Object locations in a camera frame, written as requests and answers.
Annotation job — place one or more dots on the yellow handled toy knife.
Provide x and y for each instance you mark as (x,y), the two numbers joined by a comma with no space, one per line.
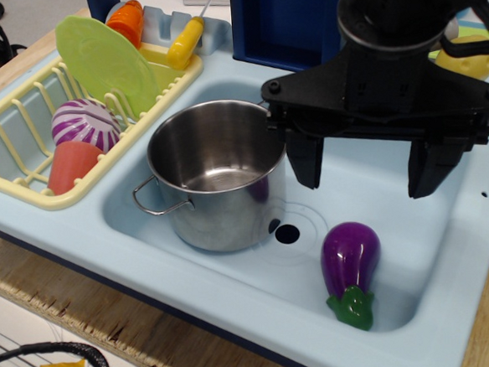
(183,46)

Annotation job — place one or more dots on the orange plastic cup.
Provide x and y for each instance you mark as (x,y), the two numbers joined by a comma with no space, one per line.
(72,160)

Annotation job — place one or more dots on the yellow dish rack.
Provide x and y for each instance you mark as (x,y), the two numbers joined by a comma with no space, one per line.
(27,107)

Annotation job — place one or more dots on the green plastic plate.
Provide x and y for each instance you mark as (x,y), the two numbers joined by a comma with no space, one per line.
(103,61)

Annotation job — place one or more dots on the stainless steel pot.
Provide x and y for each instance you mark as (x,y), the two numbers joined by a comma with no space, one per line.
(220,174)

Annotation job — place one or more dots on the yellow toy potato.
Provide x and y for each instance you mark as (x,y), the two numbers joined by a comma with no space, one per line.
(476,67)

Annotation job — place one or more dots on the green cutting board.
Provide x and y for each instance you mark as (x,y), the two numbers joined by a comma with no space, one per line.
(466,34)

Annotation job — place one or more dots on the purple toy eggplant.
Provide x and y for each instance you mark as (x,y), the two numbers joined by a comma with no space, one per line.
(349,256)

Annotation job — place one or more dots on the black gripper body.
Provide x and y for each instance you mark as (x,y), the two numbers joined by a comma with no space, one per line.
(359,94)

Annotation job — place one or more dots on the orange toy carrot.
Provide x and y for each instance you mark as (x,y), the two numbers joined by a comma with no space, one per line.
(128,21)

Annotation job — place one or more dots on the light blue toy sink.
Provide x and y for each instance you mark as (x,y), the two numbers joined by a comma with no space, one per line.
(427,286)

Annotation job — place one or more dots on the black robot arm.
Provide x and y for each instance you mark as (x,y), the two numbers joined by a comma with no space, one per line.
(402,28)

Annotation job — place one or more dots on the purple striped bowl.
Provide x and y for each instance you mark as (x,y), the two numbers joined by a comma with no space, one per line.
(84,120)

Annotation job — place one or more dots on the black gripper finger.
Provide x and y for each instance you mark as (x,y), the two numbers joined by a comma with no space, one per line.
(305,156)
(430,164)

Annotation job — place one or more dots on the light blue utensil holder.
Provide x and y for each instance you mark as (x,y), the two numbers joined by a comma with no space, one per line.
(161,29)

